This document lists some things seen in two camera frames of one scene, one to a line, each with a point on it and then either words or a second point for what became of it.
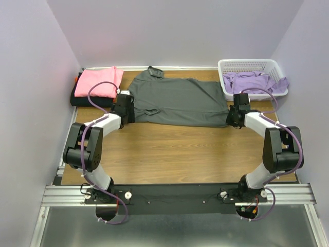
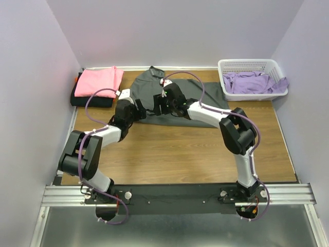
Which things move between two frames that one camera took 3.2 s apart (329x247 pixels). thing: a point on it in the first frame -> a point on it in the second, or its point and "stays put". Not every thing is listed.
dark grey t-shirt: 178,101 stays put
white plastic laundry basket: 265,66 stays put
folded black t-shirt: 83,102 stays put
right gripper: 229,121 -> 158,100
